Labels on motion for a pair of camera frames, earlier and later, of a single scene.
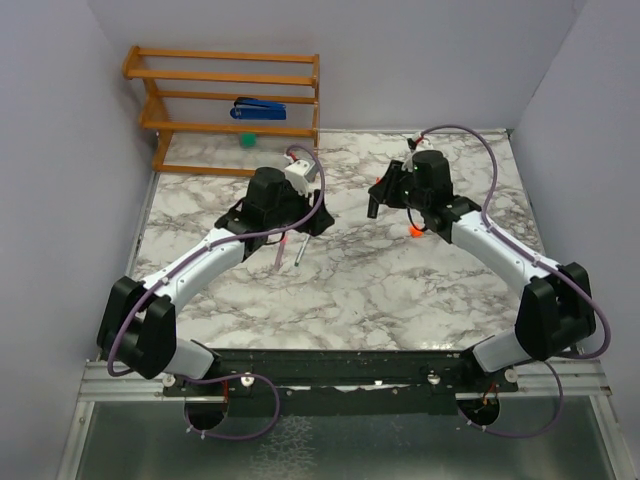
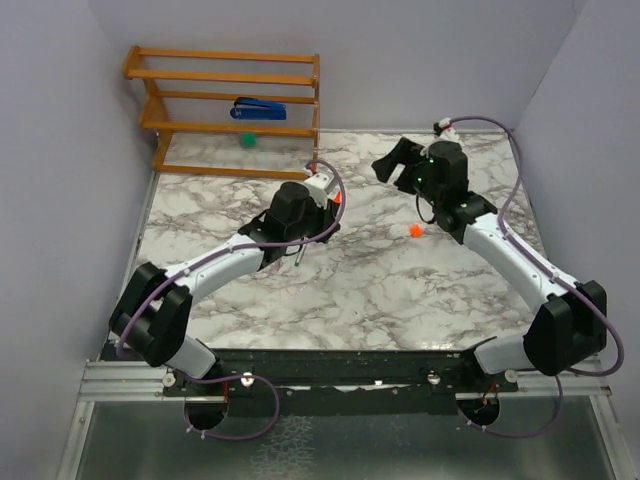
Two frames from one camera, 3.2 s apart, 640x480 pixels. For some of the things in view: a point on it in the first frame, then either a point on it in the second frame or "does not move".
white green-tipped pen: (304, 244) does not move
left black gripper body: (294, 207) → (315, 221)
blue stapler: (255, 109) does not move
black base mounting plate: (341, 383) does not move
